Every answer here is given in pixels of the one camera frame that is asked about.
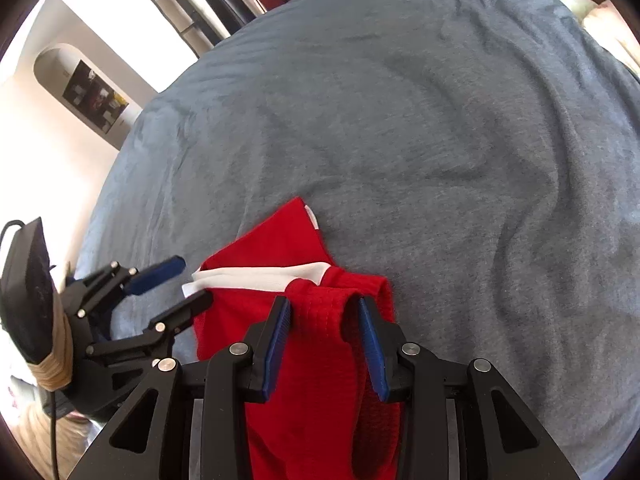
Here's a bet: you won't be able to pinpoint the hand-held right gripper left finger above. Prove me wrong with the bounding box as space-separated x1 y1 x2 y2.
67 295 293 480

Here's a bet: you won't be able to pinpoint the black ladder rack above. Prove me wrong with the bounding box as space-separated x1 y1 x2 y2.
154 0 227 57

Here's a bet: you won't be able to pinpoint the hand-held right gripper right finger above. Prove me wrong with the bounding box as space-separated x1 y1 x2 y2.
355 296 581 480

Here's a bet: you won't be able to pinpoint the floral cream pillow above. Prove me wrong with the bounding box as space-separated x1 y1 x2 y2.
582 0 640 73

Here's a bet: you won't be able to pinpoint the light green pillow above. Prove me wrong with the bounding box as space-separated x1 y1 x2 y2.
557 0 597 17

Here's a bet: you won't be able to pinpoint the person's left hand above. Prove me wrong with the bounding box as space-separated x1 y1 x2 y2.
27 302 76 392

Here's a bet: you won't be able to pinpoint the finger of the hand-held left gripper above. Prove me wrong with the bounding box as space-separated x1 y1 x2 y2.
86 290 215 362
64 255 187 319

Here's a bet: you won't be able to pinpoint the grey-blue blanket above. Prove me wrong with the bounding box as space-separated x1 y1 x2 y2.
70 0 640 480

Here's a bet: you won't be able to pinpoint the black cable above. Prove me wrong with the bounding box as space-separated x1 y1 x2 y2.
46 389 62 480

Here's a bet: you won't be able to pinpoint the arched wall shelf niche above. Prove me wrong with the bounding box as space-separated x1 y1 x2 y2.
34 44 132 137

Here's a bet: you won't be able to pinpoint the red shorts with white trim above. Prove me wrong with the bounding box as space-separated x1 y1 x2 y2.
182 197 404 480

